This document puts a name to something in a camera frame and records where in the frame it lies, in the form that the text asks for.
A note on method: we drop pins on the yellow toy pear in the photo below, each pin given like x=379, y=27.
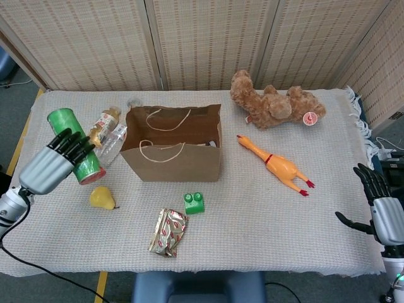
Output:
x=101, y=199

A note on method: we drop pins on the brown paper shopping bag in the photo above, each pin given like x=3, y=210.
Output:
x=176, y=164

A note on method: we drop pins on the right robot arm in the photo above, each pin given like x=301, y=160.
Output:
x=393, y=268

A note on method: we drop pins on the white woven tablecloth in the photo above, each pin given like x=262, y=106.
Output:
x=252, y=236

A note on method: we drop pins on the bamboo folding screen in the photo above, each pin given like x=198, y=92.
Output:
x=205, y=41

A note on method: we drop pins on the small clear plastic bottle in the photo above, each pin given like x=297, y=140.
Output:
x=112, y=145

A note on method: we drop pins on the blue rounded chair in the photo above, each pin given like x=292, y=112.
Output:
x=4, y=66

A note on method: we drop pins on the green toy block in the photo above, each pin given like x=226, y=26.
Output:
x=194, y=206

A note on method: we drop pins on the black equipment box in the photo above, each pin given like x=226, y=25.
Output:
x=394, y=170

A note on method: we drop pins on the brown plush teddy bear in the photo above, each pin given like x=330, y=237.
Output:
x=268, y=104

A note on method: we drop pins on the yellow rubber chicken toy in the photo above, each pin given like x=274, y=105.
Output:
x=281, y=167

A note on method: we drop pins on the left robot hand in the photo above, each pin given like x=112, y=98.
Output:
x=44, y=170

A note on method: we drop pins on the amber tea bottle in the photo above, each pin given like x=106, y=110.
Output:
x=105, y=121

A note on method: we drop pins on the shiny snack packet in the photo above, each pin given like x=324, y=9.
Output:
x=168, y=233

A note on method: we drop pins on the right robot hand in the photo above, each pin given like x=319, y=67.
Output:
x=388, y=221

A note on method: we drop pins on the blue padded seat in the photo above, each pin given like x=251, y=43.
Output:
x=189, y=284

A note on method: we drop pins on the small clear round object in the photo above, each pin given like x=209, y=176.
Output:
x=134, y=102

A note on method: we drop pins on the green chips can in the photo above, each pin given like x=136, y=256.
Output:
x=63, y=120

